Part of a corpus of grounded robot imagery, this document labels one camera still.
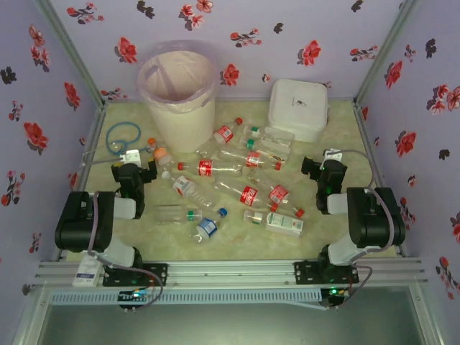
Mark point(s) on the clear bottle orange label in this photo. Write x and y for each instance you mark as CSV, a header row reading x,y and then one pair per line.
x,y
161,155

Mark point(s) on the clear ribbed bottle white cap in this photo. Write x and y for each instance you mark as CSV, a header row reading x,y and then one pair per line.
x,y
183,186

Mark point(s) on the clear bottle red label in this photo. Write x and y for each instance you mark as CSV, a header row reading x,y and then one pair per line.
x,y
205,168
253,159
248,196
278,194
223,133

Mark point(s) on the white plastic bin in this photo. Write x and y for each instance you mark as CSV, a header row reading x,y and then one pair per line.
x,y
183,125

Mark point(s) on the small clear bottle green label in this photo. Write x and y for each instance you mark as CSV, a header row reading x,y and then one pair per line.
x,y
256,217

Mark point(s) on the clear bottle blue label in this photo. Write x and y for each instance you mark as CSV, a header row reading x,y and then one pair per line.
x,y
206,226

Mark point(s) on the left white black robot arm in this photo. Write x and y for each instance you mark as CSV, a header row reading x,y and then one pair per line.
x,y
82,223

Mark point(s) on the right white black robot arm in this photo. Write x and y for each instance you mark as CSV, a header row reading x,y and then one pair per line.
x,y
373,219

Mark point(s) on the blue stethoscope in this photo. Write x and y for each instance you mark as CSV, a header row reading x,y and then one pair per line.
x,y
115,145

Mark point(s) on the white lidded plastic box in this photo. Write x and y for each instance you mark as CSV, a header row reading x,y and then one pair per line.
x,y
298,108

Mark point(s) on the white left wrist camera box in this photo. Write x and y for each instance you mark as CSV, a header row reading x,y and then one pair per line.
x,y
131,157

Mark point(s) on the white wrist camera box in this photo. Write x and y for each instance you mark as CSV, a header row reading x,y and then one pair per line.
x,y
332,154
131,157

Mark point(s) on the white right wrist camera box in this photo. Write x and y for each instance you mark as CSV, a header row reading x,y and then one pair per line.
x,y
332,154

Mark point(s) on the aluminium table side rail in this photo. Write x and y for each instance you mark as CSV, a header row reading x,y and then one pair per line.
x,y
366,136
94,131

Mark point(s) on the aluminium mounting rail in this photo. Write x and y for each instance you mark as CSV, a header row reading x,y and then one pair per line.
x,y
230,273

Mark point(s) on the aluminium frame post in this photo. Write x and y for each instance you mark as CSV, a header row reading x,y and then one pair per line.
x,y
70,50
386,50

